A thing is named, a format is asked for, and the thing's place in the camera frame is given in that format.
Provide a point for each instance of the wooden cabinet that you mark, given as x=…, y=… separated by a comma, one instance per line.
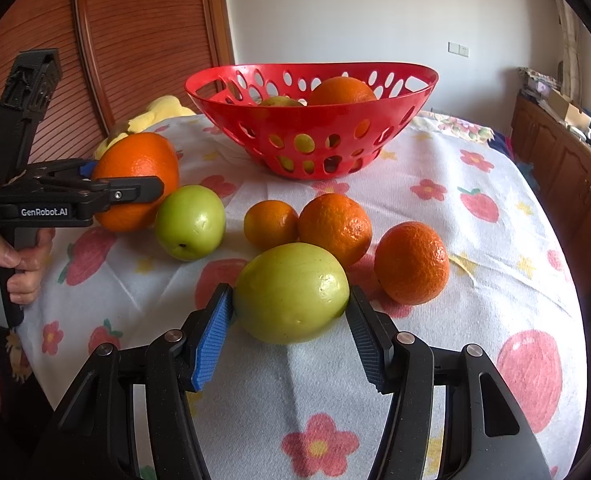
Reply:
x=565, y=170

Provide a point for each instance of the red perforated plastic basket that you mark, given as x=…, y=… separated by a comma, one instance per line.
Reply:
x=375, y=110

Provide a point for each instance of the wooden wardrobe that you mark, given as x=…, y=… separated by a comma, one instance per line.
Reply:
x=150, y=35

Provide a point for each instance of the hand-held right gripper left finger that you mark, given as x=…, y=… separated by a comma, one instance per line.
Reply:
x=213, y=340

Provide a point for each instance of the white wall switch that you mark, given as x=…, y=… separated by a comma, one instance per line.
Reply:
x=458, y=49

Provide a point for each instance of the person's left hand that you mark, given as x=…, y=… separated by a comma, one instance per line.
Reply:
x=25, y=285

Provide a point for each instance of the large orange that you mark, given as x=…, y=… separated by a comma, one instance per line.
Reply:
x=135, y=160
x=343, y=92

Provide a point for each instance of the dark blue blanket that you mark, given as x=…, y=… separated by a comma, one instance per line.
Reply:
x=505, y=149

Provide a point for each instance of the pile of papers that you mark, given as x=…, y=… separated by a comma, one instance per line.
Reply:
x=538, y=82

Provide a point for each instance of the white fruit-print cloth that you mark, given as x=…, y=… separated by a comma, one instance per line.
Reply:
x=475, y=260

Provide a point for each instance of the yellow plush toy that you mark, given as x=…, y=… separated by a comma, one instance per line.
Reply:
x=168, y=107

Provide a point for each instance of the small green apple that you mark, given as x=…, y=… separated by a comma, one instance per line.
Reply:
x=190, y=225

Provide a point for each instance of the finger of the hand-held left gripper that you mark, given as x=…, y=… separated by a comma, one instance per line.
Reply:
x=135, y=192
x=89, y=167

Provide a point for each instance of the green pear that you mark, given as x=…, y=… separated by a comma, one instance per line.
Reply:
x=280, y=102

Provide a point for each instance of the small mandarin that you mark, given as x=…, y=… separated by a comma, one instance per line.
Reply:
x=270, y=225

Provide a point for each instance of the large green apple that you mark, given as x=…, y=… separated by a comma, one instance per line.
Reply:
x=290, y=295

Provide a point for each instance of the cardboard box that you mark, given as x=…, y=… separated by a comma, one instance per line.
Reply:
x=568, y=110

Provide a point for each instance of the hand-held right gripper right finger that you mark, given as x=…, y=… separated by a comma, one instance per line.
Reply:
x=365, y=340

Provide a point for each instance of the patterned curtain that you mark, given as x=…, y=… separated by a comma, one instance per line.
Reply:
x=568, y=45

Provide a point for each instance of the floral bed sheet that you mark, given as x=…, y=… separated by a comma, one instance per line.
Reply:
x=455, y=125

